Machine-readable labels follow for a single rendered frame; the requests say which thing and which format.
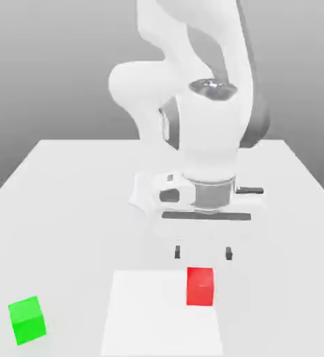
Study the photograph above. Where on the small green cube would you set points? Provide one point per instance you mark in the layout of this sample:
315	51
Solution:
28	320

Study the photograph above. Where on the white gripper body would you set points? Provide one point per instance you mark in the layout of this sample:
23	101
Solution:
206	216

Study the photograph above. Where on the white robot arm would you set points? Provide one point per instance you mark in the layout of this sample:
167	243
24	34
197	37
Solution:
211	134

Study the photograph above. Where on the small red cube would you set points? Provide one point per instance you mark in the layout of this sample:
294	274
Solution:
200	287

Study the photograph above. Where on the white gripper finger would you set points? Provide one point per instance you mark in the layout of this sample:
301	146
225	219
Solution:
228	253
177	252

